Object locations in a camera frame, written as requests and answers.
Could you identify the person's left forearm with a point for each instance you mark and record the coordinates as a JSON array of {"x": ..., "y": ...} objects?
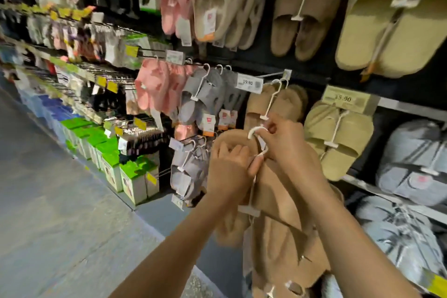
[{"x": 174, "y": 256}]

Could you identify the row of blue garment packets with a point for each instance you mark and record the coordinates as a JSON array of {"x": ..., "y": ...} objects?
[{"x": 49, "y": 109}]

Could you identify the grey electronic price label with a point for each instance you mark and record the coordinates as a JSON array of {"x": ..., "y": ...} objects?
[
  {"x": 249, "y": 83},
  {"x": 174, "y": 57}
]

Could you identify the row of green white boxes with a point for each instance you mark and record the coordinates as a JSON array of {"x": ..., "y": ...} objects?
[{"x": 132, "y": 182}]

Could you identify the person's left hand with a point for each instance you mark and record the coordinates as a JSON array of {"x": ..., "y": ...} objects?
[{"x": 230, "y": 172}]

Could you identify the wall display of slippers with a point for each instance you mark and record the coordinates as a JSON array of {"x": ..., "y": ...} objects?
[{"x": 314, "y": 74}]

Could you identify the beige electronic price label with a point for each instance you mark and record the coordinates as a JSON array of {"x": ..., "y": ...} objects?
[{"x": 345, "y": 98}]

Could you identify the person's right forearm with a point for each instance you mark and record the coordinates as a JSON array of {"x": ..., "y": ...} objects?
[{"x": 356, "y": 249}]

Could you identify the person's right hand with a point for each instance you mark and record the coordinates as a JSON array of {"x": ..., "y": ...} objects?
[{"x": 290, "y": 147}]

